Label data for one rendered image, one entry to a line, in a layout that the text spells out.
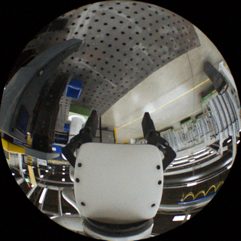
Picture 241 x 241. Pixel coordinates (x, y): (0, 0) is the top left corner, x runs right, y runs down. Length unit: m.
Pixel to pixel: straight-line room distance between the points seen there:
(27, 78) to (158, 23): 0.52
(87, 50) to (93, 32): 0.11
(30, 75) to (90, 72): 0.42
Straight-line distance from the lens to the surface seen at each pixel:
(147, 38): 0.48
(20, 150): 0.16
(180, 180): 11.79
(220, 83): 2.06
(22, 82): 0.15
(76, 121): 0.77
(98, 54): 0.46
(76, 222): 0.25
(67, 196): 0.51
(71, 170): 0.61
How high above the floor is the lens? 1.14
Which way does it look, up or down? 24 degrees down
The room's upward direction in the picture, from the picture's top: 173 degrees clockwise
